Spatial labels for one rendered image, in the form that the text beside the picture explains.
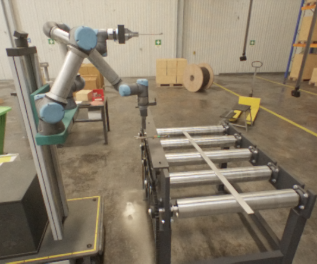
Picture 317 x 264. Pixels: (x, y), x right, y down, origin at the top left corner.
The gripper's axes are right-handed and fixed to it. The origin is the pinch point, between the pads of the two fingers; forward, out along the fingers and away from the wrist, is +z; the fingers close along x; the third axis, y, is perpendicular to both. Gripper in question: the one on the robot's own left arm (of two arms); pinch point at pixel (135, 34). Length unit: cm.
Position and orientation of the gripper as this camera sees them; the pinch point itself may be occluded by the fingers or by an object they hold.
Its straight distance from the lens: 181.1
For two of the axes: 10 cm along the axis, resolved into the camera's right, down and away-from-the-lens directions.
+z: 9.9, -0.5, 1.3
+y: -1.4, -3.9, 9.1
